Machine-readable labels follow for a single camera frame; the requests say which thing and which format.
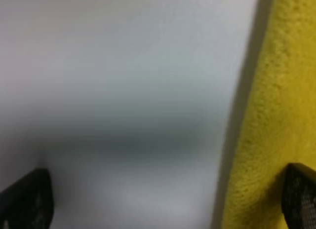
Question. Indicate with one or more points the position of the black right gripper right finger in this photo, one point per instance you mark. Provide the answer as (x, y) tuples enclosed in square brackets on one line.
[(298, 202)]

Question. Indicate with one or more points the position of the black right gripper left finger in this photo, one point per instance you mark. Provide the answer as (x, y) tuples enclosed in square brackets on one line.
[(28, 203)]

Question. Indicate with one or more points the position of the yellow towel with black trim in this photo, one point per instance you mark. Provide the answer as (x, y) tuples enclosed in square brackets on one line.
[(279, 126)]

